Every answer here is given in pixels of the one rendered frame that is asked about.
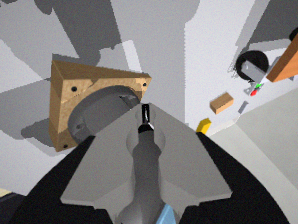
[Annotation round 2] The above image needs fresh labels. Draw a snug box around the yellow rectangular bar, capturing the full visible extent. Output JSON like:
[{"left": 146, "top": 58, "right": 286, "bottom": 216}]
[{"left": 196, "top": 118, "right": 212, "bottom": 134}]

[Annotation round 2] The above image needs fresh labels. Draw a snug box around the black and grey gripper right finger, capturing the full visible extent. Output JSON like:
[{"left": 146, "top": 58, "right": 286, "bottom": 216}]
[{"left": 146, "top": 103, "right": 290, "bottom": 224}]

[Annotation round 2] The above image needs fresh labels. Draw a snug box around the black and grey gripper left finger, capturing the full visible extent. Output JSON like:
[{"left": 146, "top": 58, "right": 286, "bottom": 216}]
[{"left": 8, "top": 103, "right": 146, "bottom": 224}]

